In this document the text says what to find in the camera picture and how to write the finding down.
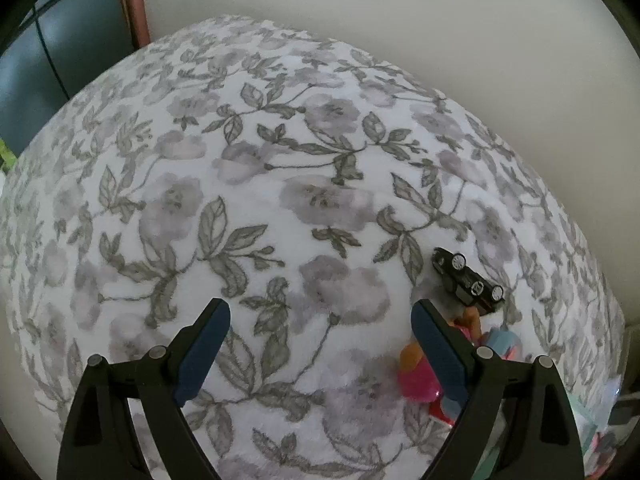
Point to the grey floral blanket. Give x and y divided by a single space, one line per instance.
250 185

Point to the pink frame strip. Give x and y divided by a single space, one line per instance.
134 10

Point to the black toy car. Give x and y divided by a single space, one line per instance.
462 280

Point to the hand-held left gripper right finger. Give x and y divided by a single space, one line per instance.
437 355

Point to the green printed item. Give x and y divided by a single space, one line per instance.
5 155

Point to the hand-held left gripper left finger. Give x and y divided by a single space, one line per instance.
200 355

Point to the white tray with teal rim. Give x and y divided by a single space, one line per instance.
587 420

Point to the dark grey cabinet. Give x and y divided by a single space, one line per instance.
30 70

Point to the blue and coral block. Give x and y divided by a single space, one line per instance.
502 342

